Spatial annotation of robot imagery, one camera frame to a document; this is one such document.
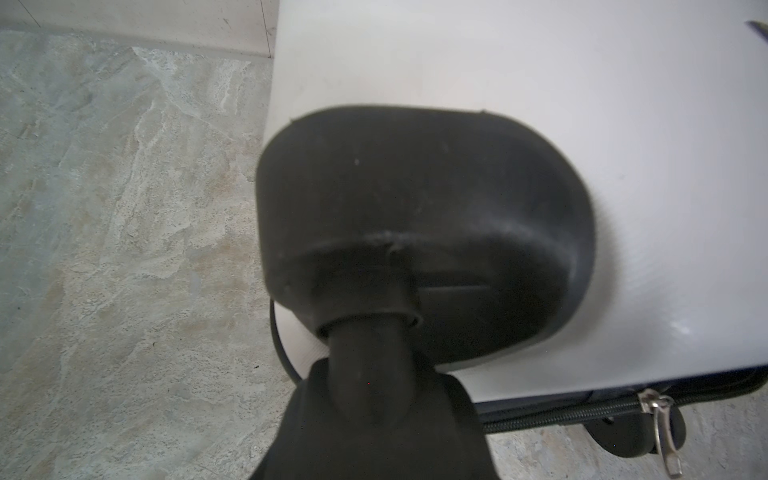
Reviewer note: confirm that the black and white suitcase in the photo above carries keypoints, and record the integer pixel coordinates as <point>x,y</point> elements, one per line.
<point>479,217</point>

